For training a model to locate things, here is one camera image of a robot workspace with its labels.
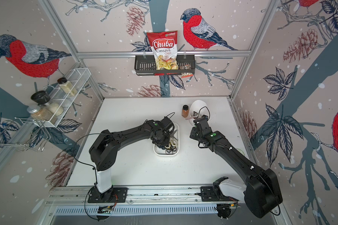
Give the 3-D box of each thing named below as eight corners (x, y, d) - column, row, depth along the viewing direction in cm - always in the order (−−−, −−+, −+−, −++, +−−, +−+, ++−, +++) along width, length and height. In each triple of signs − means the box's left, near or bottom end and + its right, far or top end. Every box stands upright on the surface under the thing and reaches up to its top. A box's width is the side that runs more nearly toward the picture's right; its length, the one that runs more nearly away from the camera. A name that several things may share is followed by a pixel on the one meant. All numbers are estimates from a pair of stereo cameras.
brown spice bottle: (181, 116, 111) (182, 107, 102) (184, 113, 113) (185, 103, 104) (185, 119, 110) (186, 109, 100) (188, 116, 112) (189, 106, 102)
